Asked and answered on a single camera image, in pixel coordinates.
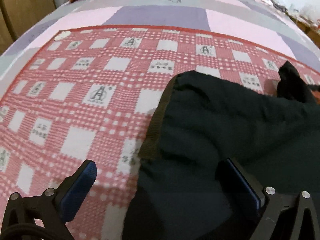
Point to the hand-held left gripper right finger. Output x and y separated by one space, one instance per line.
246 186

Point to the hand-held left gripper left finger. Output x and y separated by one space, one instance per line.
80 188

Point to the dark green jacket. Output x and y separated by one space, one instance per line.
212 120

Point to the red checked blanket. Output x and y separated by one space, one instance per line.
75 105

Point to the wooden bedside table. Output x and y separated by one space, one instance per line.
312 33

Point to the purple pink patchwork bed sheet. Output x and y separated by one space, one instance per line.
160 15

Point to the wooden wardrobe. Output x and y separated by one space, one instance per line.
22 5

